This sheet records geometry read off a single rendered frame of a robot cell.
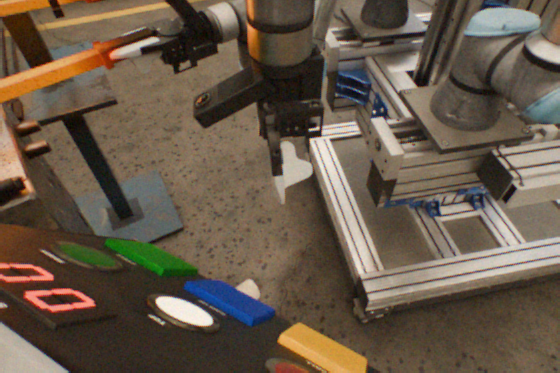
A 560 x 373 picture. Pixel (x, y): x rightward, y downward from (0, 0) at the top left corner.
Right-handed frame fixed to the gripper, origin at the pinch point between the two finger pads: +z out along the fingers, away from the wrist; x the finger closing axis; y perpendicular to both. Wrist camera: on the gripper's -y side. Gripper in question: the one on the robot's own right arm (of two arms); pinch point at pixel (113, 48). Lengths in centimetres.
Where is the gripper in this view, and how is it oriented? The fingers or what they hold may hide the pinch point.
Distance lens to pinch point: 77.2
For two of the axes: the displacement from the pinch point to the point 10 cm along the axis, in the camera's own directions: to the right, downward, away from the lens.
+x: -6.0, -5.9, 5.4
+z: -8.0, 4.6, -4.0
